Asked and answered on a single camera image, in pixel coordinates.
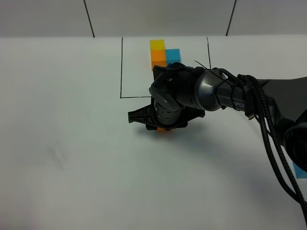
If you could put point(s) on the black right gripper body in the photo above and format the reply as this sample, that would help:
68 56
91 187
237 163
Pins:
155 117

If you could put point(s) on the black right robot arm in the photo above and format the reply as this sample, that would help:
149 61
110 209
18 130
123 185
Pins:
180 94

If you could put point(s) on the orange template cube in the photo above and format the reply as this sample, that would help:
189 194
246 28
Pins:
158 58

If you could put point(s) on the blue template cube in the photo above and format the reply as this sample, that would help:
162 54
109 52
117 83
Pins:
172 56

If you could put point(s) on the yellow template cube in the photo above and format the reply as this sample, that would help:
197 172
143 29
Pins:
157 45

